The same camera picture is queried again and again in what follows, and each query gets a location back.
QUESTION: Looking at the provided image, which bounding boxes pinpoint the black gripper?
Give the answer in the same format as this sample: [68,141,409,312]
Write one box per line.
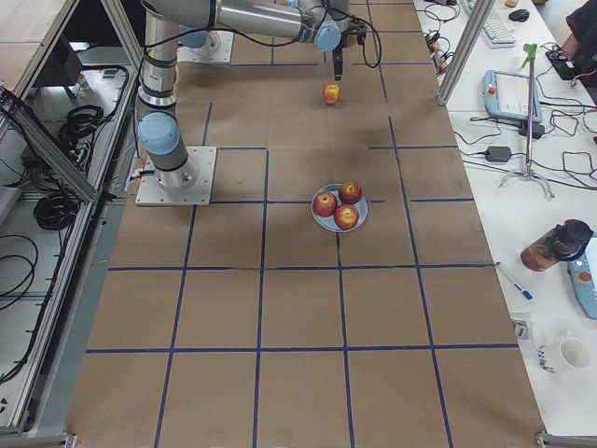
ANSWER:
[332,18,367,81]

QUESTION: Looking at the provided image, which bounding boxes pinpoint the white keyboard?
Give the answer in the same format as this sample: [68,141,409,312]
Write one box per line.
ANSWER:
[481,12,517,49]

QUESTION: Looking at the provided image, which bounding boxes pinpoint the black power adapter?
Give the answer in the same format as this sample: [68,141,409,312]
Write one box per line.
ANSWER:
[484,146,512,162]

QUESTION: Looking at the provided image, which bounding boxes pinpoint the red apple plate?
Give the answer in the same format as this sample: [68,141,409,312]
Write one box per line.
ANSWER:
[312,191,338,217]
[338,180,363,204]
[333,204,359,231]

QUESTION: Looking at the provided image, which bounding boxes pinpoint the black computer mouse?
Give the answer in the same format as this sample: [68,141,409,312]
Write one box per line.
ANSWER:
[507,8,530,22]

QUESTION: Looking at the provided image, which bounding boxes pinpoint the teach pendant tablet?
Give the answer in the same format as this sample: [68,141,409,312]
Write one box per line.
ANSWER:
[482,70,529,121]

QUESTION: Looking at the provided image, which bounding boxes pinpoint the red apple plate left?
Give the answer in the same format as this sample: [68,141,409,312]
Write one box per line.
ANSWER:
[312,191,338,217]

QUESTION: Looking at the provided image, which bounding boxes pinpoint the yellow-red apple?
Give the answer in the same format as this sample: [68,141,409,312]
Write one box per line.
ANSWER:
[322,83,340,105]

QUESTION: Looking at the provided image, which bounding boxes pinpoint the red apple plate front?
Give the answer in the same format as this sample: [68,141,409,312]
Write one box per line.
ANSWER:
[333,204,359,231]

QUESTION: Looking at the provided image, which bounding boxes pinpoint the green handled reacher tool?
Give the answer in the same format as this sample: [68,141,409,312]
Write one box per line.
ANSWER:
[498,43,555,200]

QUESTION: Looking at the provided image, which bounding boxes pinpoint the aluminium frame post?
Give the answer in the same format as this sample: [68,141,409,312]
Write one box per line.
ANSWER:
[437,0,494,106]

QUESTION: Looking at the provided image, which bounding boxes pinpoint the red apple plate back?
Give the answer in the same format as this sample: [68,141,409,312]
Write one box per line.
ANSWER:
[338,180,363,204]

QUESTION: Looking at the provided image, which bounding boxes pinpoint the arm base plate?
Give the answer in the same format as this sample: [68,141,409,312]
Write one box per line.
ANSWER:
[135,147,217,206]
[177,31,234,64]

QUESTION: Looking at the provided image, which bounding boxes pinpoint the dark lid drink bottle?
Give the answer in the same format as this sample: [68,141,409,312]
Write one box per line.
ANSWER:
[520,218,593,272]

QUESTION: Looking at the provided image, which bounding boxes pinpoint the blue white pen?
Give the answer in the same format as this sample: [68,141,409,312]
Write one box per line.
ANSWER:
[495,261,534,301]

